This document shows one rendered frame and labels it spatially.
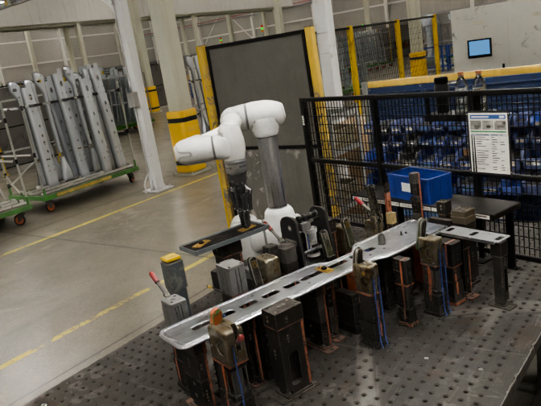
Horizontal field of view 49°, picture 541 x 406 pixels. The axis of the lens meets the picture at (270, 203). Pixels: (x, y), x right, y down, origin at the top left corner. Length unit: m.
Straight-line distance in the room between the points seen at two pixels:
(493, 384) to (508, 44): 7.42
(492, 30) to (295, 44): 4.82
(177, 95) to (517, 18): 5.31
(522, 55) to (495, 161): 6.26
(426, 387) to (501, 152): 1.25
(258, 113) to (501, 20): 6.63
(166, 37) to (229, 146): 7.88
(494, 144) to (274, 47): 2.55
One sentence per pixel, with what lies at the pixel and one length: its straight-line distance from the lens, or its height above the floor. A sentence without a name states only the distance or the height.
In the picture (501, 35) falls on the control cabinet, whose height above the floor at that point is 1.56.
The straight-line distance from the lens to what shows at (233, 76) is 5.37.
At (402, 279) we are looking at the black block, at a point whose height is 0.91.
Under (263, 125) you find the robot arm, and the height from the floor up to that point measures 1.52.
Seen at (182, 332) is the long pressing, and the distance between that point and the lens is 2.10.
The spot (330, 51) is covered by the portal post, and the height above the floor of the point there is 1.74.
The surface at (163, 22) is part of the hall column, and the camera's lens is 10.25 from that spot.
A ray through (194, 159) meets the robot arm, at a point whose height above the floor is 1.50.
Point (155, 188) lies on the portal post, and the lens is 9.56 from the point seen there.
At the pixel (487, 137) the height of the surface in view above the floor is 1.33.
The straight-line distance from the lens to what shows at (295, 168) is 5.14.
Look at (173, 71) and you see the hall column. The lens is 10.23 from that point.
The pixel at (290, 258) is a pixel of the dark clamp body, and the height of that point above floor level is 1.03.
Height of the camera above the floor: 1.88
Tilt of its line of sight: 14 degrees down
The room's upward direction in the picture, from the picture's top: 9 degrees counter-clockwise
